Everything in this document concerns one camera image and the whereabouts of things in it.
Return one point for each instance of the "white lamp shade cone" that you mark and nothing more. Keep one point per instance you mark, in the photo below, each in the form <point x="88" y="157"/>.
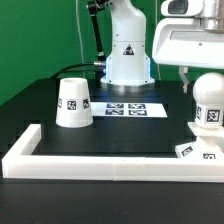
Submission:
<point x="74" y="107"/>

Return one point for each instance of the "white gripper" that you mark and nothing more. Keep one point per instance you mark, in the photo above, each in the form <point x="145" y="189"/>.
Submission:
<point x="181" y="42"/>

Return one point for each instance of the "white lamp base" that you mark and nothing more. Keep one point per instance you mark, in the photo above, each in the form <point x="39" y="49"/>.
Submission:
<point x="205" y="147"/>

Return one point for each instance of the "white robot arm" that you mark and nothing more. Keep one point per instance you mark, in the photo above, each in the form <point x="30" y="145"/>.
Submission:
<point x="128" y="67"/>

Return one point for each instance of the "white lamp bulb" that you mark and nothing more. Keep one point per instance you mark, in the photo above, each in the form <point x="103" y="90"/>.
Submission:
<point x="208" y="92"/>

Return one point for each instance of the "paper sheet with markers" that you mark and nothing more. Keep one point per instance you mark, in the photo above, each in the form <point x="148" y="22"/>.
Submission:
<point x="142" y="110"/>

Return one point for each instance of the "white U-shaped fence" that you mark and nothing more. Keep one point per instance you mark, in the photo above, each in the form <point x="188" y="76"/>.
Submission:
<point x="20" y="162"/>

